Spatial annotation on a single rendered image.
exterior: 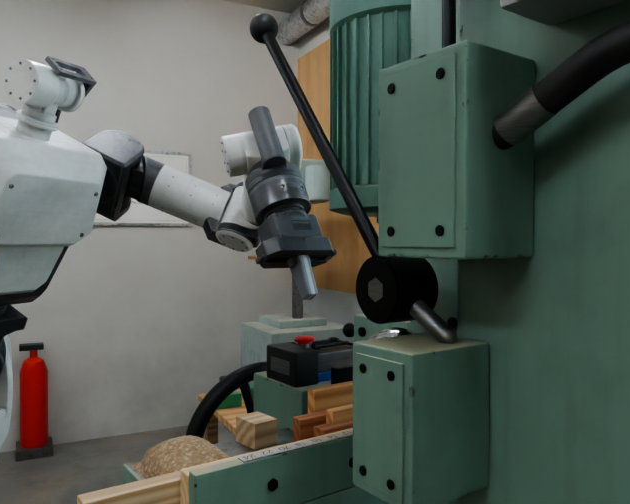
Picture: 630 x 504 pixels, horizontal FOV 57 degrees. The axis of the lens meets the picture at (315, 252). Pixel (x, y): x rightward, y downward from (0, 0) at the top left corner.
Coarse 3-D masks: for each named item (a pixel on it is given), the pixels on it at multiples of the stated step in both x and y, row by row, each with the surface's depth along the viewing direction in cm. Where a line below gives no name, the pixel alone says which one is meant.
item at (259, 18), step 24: (264, 24) 69; (288, 72) 66; (312, 120) 62; (336, 168) 59; (360, 216) 56; (384, 264) 50; (408, 264) 50; (360, 288) 52; (384, 288) 50; (408, 288) 49; (432, 288) 51; (384, 312) 50; (408, 312) 50; (432, 312) 49; (456, 336) 47
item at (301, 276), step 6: (294, 258) 84; (300, 258) 84; (288, 264) 85; (294, 264) 84; (300, 264) 83; (306, 264) 84; (294, 270) 85; (300, 270) 83; (306, 270) 83; (294, 276) 85; (300, 276) 83; (306, 276) 83; (300, 282) 83; (306, 282) 82; (300, 288) 83; (306, 288) 82; (300, 294) 83; (306, 294) 82; (312, 294) 82
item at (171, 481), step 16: (144, 480) 54; (160, 480) 54; (176, 480) 54; (80, 496) 51; (96, 496) 51; (112, 496) 51; (128, 496) 52; (144, 496) 52; (160, 496) 53; (176, 496) 54
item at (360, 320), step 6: (354, 318) 74; (360, 318) 73; (366, 318) 72; (354, 324) 74; (360, 324) 73; (366, 324) 72; (372, 324) 71; (378, 324) 70; (384, 324) 69; (390, 324) 68; (396, 324) 68; (402, 324) 67; (408, 324) 66; (354, 330) 74; (360, 330) 72; (366, 330) 72; (372, 330) 71; (378, 330) 70; (354, 336) 74; (360, 336) 73; (366, 336) 72
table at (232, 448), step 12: (288, 432) 80; (216, 444) 75; (228, 444) 75; (240, 444) 75; (276, 444) 75; (132, 468) 67; (132, 480) 66; (336, 492) 61; (348, 492) 62; (360, 492) 63
